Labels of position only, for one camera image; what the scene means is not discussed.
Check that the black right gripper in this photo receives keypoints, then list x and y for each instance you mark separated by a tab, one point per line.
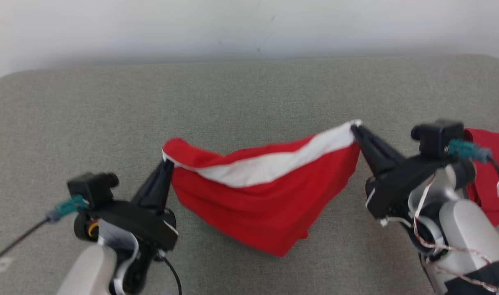
393	192

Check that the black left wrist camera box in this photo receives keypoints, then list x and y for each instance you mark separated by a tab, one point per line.
89	186

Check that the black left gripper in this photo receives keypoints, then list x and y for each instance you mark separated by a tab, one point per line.
146	225

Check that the red shirt with white sleeves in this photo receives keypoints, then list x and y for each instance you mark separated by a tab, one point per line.
491	176

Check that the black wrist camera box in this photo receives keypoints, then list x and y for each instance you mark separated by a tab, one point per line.
89	186
438	137

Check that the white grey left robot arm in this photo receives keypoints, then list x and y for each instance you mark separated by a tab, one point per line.
89	270

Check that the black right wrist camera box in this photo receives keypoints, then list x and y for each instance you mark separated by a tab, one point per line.
438	137

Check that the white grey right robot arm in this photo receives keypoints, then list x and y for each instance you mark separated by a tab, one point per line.
466	229

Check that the red shorts with white stripe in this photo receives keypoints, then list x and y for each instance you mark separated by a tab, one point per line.
265	205

